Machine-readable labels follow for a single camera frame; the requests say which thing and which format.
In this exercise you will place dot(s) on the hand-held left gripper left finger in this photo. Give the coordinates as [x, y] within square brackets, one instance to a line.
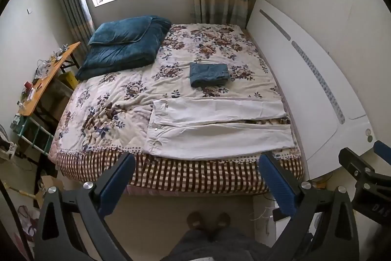
[117, 184]

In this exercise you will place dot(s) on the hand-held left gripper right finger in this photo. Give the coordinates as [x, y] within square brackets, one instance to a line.
[276, 184]

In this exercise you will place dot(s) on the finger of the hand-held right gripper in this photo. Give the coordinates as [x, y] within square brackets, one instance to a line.
[354, 161]
[383, 149]

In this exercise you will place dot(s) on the white pants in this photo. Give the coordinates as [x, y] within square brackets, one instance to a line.
[213, 138]

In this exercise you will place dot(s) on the person's right shoe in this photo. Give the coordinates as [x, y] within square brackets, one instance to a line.
[222, 220]

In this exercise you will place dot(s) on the person's shoe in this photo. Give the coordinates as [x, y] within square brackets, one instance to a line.
[222, 220]
[197, 220]

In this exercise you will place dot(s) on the cardboard box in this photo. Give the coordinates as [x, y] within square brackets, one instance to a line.
[45, 181]

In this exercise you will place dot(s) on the person's left shoe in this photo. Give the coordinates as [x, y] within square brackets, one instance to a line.
[197, 220]

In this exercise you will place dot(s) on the person's legs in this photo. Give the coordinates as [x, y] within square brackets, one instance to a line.
[213, 245]

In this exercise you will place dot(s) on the floral blanket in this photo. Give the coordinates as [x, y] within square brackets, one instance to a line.
[128, 96]

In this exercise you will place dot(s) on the green rack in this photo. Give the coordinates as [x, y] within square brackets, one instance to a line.
[34, 134]

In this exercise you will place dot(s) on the pink floral bag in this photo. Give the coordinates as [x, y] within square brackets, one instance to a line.
[27, 224]

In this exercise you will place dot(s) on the white headboard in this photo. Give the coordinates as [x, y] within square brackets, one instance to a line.
[305, 71]

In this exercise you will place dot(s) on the yellow box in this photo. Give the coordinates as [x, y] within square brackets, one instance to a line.
[67, 80]

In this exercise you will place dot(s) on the white electric fan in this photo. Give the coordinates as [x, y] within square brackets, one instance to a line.
[6, 141]

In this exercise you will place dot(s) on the wooden folding desk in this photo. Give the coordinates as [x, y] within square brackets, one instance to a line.
[45, 82]

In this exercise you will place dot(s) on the teal folded quilt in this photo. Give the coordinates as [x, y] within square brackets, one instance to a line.
[122, 59]

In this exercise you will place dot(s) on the dark blue folded cloth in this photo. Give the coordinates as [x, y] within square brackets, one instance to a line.
[209, 74]

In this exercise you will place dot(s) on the red capped jar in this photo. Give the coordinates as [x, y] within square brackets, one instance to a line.
[28, 85]

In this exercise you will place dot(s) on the pile of small desk items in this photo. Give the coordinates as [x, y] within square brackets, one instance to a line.
[42, 68]

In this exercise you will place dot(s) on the teal pillow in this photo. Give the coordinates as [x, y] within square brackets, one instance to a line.
[119, 31]

